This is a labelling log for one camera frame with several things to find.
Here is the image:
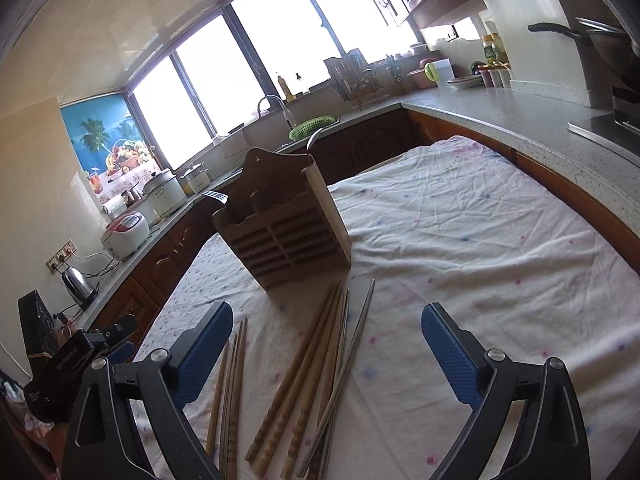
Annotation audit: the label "green sink basket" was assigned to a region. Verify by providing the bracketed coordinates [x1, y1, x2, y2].
[288, 116, 336, 142]

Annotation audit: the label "white jug green lid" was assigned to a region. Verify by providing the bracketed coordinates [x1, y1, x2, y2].
[424, 58, 456, 87]

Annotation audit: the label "wooden utensil holder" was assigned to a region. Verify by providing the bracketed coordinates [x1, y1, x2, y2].
[213, 148, 352, 290]

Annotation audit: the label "metal fork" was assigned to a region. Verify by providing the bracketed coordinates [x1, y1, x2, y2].
[202, 190, 228, 205]

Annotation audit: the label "dish drying rack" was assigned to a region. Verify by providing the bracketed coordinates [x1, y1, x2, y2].
[323, 49, 390, 110]

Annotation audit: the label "yellow cooking oil bottle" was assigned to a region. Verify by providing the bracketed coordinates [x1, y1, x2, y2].
[482, 34, 509, 66]

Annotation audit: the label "stainless electric kettle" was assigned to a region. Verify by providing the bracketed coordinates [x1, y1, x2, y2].
[61, 266, 100, 311]

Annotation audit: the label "pink plastic basin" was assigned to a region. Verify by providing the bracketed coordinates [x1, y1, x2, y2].
[408, 58, 437, 89]

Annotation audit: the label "small white electric pot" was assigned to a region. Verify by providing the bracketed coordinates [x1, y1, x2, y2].
[182, 162, 215, 194]

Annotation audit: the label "wooden chopstick pair left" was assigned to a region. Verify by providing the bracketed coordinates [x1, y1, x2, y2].
[205, 318, 248, 479]

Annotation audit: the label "tropical beach poster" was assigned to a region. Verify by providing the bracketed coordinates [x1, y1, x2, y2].
[61, 93, 160, 205]

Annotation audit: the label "plate with food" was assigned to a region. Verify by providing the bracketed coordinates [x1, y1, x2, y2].
[446, 75, 484, 90]

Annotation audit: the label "metal spoon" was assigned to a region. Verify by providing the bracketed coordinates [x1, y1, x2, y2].
[306, 128, 323, 153]

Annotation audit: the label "white slow cooker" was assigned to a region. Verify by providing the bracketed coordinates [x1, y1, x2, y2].
[142, 169, 186, 217]

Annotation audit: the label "white pink rice cooker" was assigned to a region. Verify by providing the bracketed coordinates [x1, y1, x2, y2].
[101, 211, 150, 261]

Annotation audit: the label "lower dark wooden cabinets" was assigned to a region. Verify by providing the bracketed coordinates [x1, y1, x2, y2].
[82, 108, 639, 344]

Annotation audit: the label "wall power socket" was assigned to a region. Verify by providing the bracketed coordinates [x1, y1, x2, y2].
[46, 240, 77, 273]

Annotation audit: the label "floral white tablecloth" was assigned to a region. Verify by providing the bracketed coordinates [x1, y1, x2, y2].
[139, 136, 639, 479]

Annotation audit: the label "brown wooden chopstick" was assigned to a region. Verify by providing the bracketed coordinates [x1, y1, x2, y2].
[244, 282, 337, 463]

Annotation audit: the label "wooden chopstick centre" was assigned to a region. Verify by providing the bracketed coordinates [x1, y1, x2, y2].
[247, 282, 346, 479]

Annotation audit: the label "chrome kitchen faucet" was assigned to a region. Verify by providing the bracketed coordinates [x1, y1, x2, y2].
[256, 94, 297, 129]

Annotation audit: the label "kitchen sink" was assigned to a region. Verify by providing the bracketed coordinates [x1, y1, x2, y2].
[272, 116, 342, 154]

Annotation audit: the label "yellow dish soap bottle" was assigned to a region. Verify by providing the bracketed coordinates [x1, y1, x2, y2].
[277, 75, 296, 102]

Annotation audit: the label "black wok pan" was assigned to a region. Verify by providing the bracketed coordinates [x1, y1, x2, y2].
[527, 22, 639, 92]

